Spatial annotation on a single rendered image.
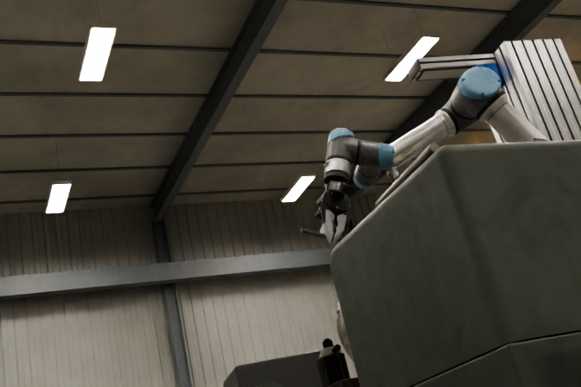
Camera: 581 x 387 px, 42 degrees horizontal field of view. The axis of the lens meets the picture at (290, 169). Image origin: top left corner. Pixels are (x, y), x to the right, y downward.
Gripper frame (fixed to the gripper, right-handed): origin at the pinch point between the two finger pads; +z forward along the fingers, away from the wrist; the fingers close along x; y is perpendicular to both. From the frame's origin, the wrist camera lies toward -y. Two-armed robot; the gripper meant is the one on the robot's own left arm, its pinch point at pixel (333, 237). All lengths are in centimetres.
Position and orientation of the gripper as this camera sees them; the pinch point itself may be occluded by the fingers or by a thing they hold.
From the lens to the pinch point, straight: 201.8
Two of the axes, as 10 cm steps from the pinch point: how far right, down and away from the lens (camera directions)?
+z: -1.3, 8.5, -5.2
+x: -9.3, -2.8, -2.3
